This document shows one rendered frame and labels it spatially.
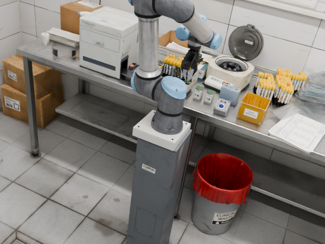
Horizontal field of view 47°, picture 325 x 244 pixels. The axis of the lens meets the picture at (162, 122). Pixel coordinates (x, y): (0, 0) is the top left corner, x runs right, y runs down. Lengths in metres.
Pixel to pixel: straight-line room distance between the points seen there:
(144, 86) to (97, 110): 1.34
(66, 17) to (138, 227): 1.46
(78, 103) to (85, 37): 0.98
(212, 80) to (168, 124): 0.63
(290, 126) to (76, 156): 1.64
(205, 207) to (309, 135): 0.77
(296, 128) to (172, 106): 0.71
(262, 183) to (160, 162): 1.02
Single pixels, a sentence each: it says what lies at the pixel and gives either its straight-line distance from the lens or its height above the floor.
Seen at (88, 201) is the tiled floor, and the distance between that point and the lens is 2.63.
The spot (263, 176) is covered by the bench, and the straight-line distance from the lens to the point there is 2.66.
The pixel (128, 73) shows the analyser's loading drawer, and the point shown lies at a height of 0.92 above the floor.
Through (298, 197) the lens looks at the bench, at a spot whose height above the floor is 0.27.
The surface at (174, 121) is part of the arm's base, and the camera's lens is 1.69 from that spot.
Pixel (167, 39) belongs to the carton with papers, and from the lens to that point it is 2.54.
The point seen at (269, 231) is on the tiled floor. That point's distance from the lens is 2.70.
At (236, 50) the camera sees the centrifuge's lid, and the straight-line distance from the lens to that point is 2.46.
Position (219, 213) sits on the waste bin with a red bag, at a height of 0.23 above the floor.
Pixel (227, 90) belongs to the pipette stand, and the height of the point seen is 0.96.
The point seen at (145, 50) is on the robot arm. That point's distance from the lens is 1.61.
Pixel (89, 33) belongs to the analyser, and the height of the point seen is 1.10.
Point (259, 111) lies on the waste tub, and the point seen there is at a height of 0.96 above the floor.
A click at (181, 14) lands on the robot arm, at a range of 1.47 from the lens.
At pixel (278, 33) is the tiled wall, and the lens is 2.45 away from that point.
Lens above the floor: 1.92
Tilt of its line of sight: 34 degrees down
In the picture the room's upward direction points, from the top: 9 degrees clockwise
